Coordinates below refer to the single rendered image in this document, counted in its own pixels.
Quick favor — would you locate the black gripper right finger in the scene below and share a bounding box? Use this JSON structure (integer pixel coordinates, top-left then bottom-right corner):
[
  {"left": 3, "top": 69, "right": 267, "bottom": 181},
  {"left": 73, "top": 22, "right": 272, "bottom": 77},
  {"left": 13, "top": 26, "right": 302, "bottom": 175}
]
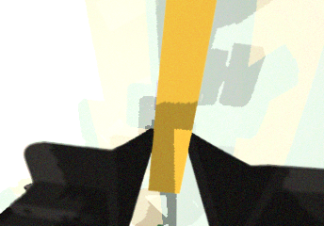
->
[{"left": 188, "top": 133, "right": 324, "bottom": 226}]

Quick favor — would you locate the yellow bar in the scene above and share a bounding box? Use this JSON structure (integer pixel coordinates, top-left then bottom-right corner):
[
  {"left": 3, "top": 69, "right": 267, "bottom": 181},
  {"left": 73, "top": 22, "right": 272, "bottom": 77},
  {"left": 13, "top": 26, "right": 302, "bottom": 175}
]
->
[{"left": 148, "top": 0, "right": 218, "bottom": 194}]

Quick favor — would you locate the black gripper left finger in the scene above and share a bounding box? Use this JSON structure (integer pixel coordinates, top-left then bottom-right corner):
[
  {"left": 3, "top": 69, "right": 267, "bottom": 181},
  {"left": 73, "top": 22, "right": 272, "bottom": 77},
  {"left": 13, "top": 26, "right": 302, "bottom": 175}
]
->
[{"left": 24, "top": 128, "right": 154, "bottom": 226}]

